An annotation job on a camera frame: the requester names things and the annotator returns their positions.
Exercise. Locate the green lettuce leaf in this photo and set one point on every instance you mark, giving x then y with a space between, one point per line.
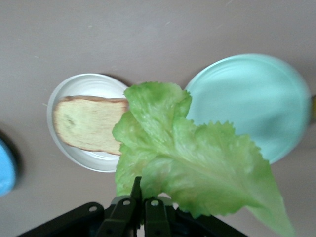
192 160

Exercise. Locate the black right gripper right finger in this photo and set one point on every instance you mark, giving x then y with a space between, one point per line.
158 219

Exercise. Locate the mint green round plate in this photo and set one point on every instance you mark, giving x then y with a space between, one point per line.
251 103

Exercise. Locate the blue round plate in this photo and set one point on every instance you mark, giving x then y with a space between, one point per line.
6 168

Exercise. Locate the beige round plate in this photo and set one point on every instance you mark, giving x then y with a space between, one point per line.
81 84

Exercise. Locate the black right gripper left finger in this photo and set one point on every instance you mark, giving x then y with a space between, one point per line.
118 219

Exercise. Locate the yellow squeeze mustard bottle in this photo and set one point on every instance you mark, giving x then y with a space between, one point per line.
314 106

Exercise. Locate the brown toast bread slice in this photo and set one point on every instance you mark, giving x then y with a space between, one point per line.
89 123

